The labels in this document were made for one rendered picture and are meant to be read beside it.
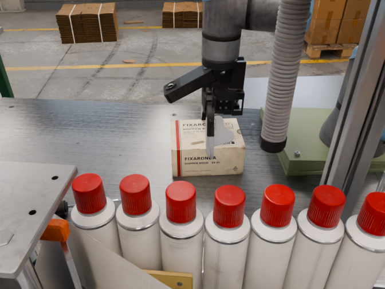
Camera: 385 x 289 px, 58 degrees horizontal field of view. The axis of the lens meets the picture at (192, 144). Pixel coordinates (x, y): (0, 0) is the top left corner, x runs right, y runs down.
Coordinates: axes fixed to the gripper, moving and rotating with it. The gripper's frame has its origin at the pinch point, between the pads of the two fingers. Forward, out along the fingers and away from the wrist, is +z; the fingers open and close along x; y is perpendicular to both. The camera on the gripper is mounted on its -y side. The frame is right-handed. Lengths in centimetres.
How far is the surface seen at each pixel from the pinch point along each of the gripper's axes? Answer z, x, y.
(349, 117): -22.7, -28.7, 15.1
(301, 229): -15.8, -40.7, 6.1
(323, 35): 61, 274, 149
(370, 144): -19.1, -29.7, 18.5
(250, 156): 5.1, 0.2, 11.3
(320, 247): -14.9, -42.5, 7.8
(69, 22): 67, 339, -119
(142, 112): 5.7, 23.6, -16.1
